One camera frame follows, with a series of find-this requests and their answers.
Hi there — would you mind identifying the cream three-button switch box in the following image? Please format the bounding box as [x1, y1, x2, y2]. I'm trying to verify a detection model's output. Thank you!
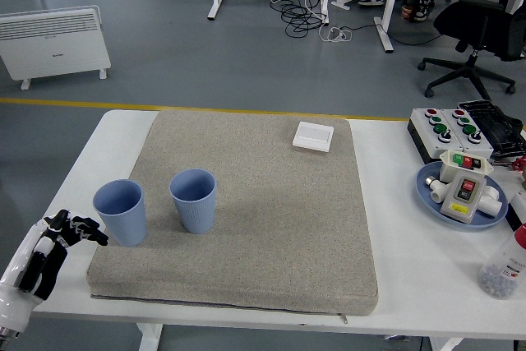
[438, 149, 494, 182]

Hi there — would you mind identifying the blue ribbed plastic cup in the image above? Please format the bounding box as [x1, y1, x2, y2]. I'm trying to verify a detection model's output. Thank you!
[168, 168, 217, 235]
[92, 178, 148, 247]

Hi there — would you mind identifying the large white panel heater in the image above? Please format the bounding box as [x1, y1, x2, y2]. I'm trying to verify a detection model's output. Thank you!
[0, 5, 113, 90]

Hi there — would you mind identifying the white pipe fitting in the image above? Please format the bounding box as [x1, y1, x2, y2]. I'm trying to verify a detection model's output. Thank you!
[476, 185, 503, 217]
[424, 176, 449, 204]

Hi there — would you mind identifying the grey-brown cushion mat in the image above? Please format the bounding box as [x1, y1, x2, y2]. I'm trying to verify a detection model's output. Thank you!
[85, 110, 380, 318]

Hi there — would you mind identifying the white push-button control box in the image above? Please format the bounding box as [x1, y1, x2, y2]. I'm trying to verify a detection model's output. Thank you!
[407, 107, 468, 165]
[440, 107, 496, 161]

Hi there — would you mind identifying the white coiled cable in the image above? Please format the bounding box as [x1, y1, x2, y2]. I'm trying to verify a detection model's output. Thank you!
[318, 25, 353, 44]

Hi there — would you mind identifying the black padded office chair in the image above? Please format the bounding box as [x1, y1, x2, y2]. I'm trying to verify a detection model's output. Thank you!
[417, 0, 526, 101]

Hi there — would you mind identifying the white and black box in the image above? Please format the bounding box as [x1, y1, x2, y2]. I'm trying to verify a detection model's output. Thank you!
[505, 191, 526, 232]

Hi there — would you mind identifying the cream two-button power switch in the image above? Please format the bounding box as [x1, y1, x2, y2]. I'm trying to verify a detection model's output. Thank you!
[441, 173, 488, 224]

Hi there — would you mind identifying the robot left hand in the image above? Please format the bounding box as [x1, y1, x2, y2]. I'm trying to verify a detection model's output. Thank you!
[0, 209, 110, 332]

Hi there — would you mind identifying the black plastic tool tray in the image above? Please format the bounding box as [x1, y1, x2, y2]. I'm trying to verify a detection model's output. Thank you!
[458, 99, 526, 161]

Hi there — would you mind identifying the blue plate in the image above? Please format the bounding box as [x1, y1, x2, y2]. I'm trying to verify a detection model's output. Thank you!
[415, 160, 510, 230]

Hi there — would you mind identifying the white table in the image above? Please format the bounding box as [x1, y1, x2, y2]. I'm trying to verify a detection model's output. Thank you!
[0, 109, 526, 351]

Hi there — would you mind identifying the clear bottle with red cap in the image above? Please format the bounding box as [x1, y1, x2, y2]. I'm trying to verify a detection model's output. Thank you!
[477, 222, 526, 301]

